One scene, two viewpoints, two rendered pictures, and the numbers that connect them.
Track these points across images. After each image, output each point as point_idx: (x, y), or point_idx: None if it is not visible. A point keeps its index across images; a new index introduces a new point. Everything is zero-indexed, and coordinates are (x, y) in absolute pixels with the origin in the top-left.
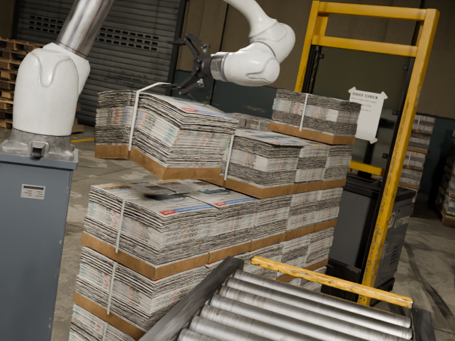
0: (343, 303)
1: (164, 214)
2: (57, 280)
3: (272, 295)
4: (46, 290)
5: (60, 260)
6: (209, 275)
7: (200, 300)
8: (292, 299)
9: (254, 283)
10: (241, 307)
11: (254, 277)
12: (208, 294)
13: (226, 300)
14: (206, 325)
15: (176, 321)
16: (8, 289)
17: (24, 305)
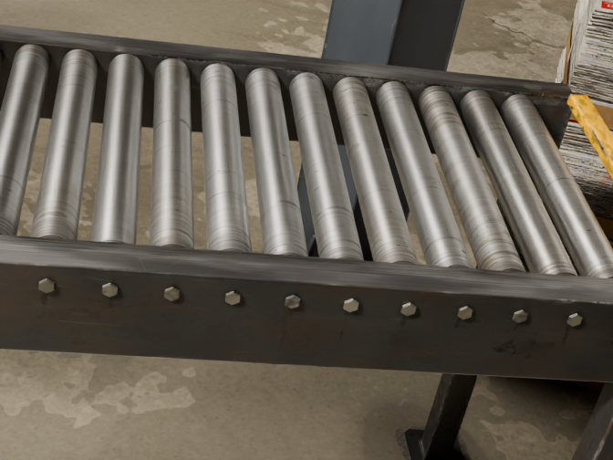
0: (566, 201)
1: (603, 7)
2: (392, 34)
3: (484, 132)
4: (380, 43)
5: (399, 5)
6: (457, 73)
7: (362, 72)
8: (495, 149)
9: (493, 111)
10: (393, 106)
11: (522, 111)
12: (389, 77)
13: (393, 91)
14: (301, 83)
15: (277, 62)
16: (348, 23)
17: (358, 53)
